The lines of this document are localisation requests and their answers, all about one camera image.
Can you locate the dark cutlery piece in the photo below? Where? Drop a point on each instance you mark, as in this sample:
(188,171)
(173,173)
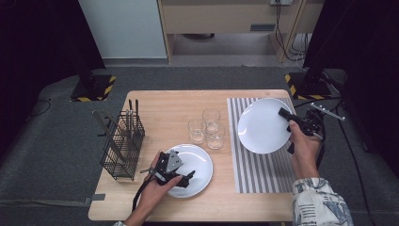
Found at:
(130,105)
(137,105)

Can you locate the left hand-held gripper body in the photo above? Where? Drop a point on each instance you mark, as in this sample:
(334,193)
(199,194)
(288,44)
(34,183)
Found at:
(174,161)

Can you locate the black curtain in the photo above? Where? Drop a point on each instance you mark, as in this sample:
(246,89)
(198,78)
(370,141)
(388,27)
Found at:
(370,62)
(31,47)

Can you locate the grey tape strip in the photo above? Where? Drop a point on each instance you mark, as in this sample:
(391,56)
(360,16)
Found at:
(98,197)

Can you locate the white plate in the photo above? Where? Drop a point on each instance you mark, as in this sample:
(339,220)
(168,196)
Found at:
(260,125)
(200,163)

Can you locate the person's right hand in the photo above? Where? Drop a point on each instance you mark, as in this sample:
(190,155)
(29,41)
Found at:
(306,157)

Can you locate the white panel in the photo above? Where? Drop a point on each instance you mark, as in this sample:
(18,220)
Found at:
(125,28)

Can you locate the black stand base yellow striped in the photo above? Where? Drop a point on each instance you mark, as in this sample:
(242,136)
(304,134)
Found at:
(94,91)
(309,89)

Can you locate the person's left hand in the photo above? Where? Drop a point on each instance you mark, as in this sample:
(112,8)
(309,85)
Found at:
(153,194)

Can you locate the light wooden cabinet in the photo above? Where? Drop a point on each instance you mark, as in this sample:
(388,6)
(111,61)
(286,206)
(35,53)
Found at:
(219,15)

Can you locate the steel table knife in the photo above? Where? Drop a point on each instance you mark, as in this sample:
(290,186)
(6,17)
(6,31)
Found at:
(103,126)

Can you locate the clear drinking glass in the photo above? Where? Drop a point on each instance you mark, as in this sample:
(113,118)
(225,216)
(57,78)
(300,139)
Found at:
(197,132)
(211,117)
(215,138)

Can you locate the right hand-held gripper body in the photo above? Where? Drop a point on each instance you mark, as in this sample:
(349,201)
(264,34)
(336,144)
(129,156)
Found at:
(313,124)

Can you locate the steel cutlery piece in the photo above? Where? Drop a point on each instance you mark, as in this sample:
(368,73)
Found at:
(127,122)

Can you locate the steel fork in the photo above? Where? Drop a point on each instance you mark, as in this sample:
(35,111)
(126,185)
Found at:
(109,116)

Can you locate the white power strip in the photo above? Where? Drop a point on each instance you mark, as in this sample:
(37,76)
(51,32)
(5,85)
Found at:
(280,2)

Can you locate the grey white striped placemat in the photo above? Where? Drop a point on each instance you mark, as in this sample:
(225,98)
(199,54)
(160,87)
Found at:
(260,172)

